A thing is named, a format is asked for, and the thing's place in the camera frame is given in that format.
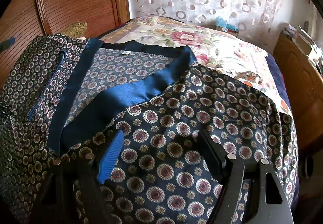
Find wooden wardrobe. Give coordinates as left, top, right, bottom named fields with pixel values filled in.
left=1, top=0, right=130, bottom=84

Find clutter on cabinet top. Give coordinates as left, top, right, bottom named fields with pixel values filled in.
left=282, top=23, right=322, bottom=75

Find wooden side cabinet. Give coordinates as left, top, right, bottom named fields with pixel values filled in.
left=273, top=33, right=322, bottom=150

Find olive patterned pillow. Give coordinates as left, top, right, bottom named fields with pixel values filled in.
left=59, top=21, right=88, bottom=38

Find navy patterned silk garment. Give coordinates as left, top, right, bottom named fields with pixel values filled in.
left=1, top=34, right=298, bottom=223

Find floral bed quilt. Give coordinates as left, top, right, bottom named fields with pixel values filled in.
left=101, top=16, right=292, bottom=115

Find blue tissue pack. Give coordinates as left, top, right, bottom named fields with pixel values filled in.
left=215, top=17, right=239, bottom=37

